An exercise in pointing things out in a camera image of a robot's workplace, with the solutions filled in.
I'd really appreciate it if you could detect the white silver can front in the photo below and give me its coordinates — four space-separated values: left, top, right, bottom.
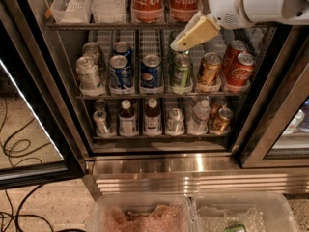
76 56 101 91

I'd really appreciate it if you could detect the gold can bottom front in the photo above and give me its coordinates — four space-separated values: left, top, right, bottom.
211 107 234 132

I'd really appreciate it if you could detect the blue pepsi can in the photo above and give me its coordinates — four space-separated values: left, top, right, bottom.
113 41 132 61
109 55 133 89
141 54 163 89

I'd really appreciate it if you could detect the gold can middle shelf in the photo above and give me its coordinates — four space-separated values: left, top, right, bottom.
197 52 222 86

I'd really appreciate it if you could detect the clear bin with pink wrap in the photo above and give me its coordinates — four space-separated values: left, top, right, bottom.
93 192 193 232

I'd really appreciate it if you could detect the white silver can rear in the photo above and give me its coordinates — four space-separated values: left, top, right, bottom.
82 42 104 69

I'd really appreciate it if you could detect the right glass fridge door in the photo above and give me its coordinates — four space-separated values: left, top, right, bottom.
240 26 309 168

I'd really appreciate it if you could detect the open glass fridge door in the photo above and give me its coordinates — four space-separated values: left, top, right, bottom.
0 0 84 190

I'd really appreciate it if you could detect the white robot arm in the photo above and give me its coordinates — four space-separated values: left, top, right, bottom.
170 0 309 51

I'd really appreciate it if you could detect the green can middle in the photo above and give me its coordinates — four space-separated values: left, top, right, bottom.
168 48 189 60

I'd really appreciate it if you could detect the gold can bottom rear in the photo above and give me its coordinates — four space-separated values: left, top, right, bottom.
210 96 228 120

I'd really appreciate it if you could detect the clear bin with bubble wrap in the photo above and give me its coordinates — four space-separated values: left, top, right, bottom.
192 192 300 232

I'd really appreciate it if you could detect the white silver can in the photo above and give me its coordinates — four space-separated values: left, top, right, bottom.
76 56 101 91
82 42 104 69

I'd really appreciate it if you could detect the black floor cable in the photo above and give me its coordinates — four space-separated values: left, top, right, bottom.
0 97 86 232

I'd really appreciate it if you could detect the blue pepsi can middle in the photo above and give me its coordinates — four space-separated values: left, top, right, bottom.
141 54 163 89

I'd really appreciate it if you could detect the green can front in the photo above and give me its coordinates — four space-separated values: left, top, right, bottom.
170 53 192 88

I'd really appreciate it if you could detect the stainless steel fridge cabinet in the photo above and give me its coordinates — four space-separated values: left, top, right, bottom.
13 0 309 202

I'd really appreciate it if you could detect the gold can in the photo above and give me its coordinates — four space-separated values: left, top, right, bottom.
211 107 234 132
210 96 228 120

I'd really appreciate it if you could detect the brown juice bottle left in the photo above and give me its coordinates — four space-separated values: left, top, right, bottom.
119 100 137 136

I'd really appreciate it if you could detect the blue pepsi can left rear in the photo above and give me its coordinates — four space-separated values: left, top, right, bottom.
113 41 132 61

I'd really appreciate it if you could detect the empty clear tray top shelf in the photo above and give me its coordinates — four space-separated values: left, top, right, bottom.
50 0 93 24

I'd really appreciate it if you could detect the red coke can front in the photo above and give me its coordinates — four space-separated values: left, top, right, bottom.
226 53 255 86

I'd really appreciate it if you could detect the blue pepsi can left front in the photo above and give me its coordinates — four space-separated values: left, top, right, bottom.
109 55 133 89

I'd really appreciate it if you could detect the brown juice bottle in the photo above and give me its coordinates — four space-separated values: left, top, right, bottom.
144 98 162 136
119 100 137 136

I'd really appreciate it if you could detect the red coke can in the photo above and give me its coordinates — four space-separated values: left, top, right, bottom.
226 53 255 86
222 40 247 75
169 0 199 22
132 0 163 23

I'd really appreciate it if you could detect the brown juice bottle right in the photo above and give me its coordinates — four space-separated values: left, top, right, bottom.
144 98 162 136

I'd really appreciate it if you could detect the silver can bottom middle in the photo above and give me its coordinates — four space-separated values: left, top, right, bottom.
167 108 183 134

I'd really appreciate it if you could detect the clear water bottle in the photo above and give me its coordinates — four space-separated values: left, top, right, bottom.
189 100 210 135

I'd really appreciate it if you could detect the silver can bottom left rear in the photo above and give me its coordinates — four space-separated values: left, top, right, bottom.
94 99 108 111

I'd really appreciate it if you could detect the silver can bottom left front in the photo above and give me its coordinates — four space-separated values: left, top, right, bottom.
93 109 111 134

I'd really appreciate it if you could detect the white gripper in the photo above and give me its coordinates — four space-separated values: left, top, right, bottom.
170 0 254 51

